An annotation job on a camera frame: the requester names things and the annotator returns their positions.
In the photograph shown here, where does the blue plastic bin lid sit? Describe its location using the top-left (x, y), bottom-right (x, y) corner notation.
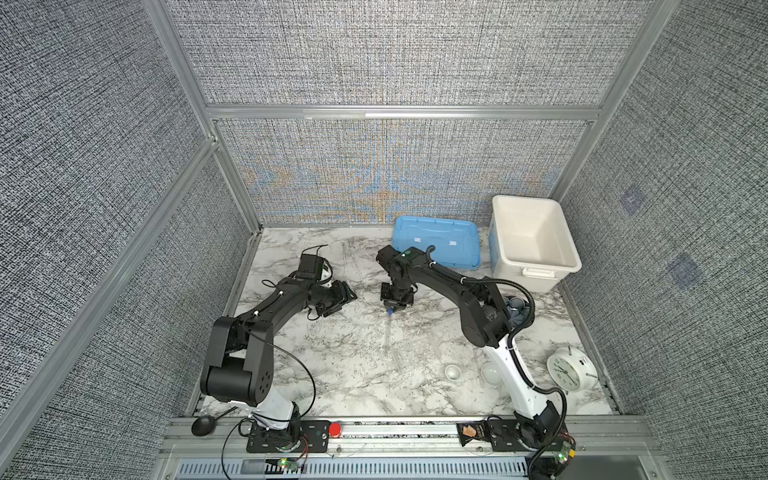
top-left (392, 216), bottom-right (481, 270)

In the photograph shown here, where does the small white round dish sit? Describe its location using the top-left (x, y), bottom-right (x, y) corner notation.
top-left (444, 364), bottom-right (462, 381)

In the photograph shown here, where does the dark patterned ceramic bowl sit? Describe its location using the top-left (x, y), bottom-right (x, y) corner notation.
top-left (505, 296), bottom-right (530, 325)

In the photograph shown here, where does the black round microphone puck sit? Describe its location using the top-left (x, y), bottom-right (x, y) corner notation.
top-left (190, 415), bottom-right (218, 437)

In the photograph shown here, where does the white mortar bowl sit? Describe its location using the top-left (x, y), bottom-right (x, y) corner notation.
top-left (480, 361), bottom-right (503, 386)

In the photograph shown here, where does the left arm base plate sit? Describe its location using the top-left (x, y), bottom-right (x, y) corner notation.
top-left (246, 420), bottom-right (331, 454)

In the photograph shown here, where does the white plastic storage bin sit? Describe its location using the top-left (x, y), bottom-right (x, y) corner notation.
top-left (489, 195), bottom-right (582, 293)

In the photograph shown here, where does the blue capped test tube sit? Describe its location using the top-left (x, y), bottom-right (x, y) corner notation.
top-left (384, 308), bottom-right (394, 355)

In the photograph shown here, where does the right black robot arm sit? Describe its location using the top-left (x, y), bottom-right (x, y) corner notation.
top-left (376, 246), bottom-right (567, 451)

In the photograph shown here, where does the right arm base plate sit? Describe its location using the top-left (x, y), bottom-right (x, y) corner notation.
top-left (486, 417), bottom-right (530, 452)

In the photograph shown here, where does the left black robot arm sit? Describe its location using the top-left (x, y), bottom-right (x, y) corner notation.
top-left (200, 253), bottom-right (357, 451)

